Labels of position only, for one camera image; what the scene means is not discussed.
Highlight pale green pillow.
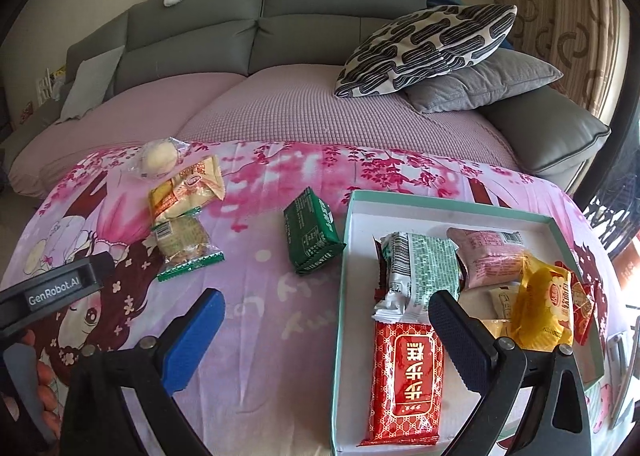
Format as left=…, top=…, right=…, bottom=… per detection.
left=56, top=45, right=125, bottom=124

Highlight light green snack packet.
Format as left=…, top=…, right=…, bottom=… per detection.
left=372, top=232, right=462, bottom=324

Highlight patterned beige curtain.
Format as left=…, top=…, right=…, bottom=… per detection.
left=492, top=0, right=633, bottom=129

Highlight round bun in clear wrap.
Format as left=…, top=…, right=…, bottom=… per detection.
left=131, top=137, right=193, bottom=181

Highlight black white patterned pillow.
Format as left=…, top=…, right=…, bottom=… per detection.
left=334, top=4, right=518, bottom=99

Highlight long red snack packet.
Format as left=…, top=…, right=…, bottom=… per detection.
left=357, top=318, right=446, bottom=447

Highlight pink sofa cover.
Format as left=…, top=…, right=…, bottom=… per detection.
left=7, top=63, right=518, bottom=199

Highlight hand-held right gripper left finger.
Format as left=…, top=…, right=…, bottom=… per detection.
left=60, top=288, right=227, bottom=456

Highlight pink snack packet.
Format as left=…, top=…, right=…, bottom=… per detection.
left=446, top=227, right=531, bottom=293

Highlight small beige snack packet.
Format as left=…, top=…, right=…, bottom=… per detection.
left=487, top=283, right=523, bottom=322

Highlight dark green snack packet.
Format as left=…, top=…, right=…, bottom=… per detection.
left=283, top=187, right=347, bottom=276

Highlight person's left hand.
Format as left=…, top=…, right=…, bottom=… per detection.
left=27, top=330, right=69, bottom=418

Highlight teal rimmed white box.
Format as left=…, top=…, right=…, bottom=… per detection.
left=330, top=189, right=607, bottom=454

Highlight yellow translucent snack packet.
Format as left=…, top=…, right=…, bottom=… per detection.
left=510, top=256, right=576, bottom=351

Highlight pale orange snack packet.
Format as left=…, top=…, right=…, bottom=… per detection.
left=482, top=318, right=513, bottom=342

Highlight small red snack packet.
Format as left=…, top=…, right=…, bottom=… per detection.
left=552, top=261, right=597, bottom=347

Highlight clear cookie packet green ends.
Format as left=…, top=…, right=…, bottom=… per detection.
left=150, top=208, right=224, bottom=283

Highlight yellow orange snack packet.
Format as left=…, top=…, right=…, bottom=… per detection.
left=147, top=154, right=227, bottom=224

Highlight grey pillow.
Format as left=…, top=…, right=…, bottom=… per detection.
left=405, top=50, right=563, bottom=114

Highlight grey sofa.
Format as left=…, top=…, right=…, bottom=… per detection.
left=0, top=0, right=612, bottom=182

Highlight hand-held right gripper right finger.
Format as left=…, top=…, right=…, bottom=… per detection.
left=429, top=290, right=593, bottom=456

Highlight printed pink blanket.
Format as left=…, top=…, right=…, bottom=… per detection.
left=0, top=138, right=628, bottom=456

